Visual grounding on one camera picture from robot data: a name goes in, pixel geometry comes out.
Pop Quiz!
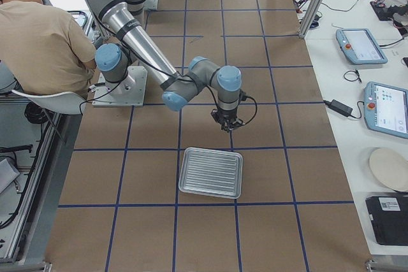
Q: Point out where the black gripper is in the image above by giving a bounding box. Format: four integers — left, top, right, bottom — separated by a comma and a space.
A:
211, 109, 244, 132

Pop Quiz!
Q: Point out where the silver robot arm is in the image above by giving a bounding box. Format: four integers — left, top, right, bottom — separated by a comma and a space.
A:
88, 0, 245, 132

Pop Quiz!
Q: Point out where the ribbed metal tray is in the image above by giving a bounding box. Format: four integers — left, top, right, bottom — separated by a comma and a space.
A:
178, 147, 244, 199

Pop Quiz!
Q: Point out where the black power adapter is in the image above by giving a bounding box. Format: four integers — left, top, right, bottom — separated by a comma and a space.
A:
323, 99, 353, 117

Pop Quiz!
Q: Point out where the blue teach pendant far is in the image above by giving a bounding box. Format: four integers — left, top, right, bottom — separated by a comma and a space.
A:
335, 28, 388, 65

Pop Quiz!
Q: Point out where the blue teach pendant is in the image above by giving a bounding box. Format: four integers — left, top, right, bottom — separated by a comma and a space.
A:
364, 82, 407, 139
335, 28, 388, 65

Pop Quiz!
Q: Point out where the blue teach pendant near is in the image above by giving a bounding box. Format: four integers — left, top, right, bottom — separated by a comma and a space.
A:
364, 82, 407, 139

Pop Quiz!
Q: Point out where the white chair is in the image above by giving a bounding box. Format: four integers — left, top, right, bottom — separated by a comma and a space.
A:
11, 89, 87, 145

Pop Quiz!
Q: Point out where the beige round plate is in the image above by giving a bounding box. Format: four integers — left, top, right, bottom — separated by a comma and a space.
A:
369, 148, 407, 192

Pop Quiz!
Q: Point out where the black flat box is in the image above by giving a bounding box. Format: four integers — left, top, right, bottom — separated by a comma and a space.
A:
365, 196, 407, 247

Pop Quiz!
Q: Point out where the person in beige shirt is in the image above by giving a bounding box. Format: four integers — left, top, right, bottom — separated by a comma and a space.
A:
1, 0, 96, 97

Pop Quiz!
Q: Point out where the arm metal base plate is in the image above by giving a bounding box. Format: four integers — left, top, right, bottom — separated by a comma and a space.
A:
92, 66, 148, 107
143, 0, 159, 11

